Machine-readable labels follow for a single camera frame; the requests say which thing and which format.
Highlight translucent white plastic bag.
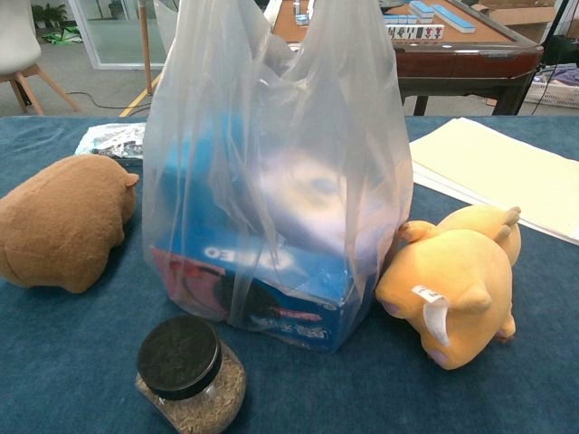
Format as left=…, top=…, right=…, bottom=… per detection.
left=141, top=0, right=415, bottom=355

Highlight white chair with wooden legs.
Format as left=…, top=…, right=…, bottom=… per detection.
left=0, top=0, right=82, bottom=117

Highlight cream paper sheet stack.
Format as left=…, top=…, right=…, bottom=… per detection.
left=408, top=117, right=579, bottom=248

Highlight yellow plush toy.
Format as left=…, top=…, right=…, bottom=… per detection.
left=374, top=205, right=523, bottom=372

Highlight brown mahjong table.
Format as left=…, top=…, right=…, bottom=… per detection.
left=265, top=0, right=546, bottom=117

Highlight green potted plants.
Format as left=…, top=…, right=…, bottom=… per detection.
left=30, top=2, right=70, bottom=30

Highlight row of face-up mahjong tiles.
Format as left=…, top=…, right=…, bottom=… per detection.
left=384, top=24, right=447, bottom=42

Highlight long blue mahjong tile row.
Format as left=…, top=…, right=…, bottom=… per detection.
left=431, top=3, right=477, bottom=34

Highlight white plastic basket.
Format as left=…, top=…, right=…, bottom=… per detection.
left=523, top=67, right=579, bottom=109

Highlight blue white snack pouch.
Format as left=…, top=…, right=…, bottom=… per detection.
left=255, top=147, right=402, bottom=255

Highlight brown cardboard box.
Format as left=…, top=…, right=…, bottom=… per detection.
left=478, top=0, right=563, bottom=45

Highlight blue Oreo cookie box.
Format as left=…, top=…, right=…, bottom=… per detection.
left=151, top=242, right=357, bottom=354

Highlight wooden pole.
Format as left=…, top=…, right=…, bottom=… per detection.
left=137, top=0, right=156, bottom=97

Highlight short blue mahjong tile row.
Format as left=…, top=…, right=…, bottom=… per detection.
left=408, top=0, right=437, bottom=24

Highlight brown capybara plush toy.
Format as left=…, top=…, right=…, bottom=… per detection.
left=0, top=153, right=140, bottom=295

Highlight teal white snack packet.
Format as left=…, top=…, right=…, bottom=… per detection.
left=74, top=121, right=147, bottom=166

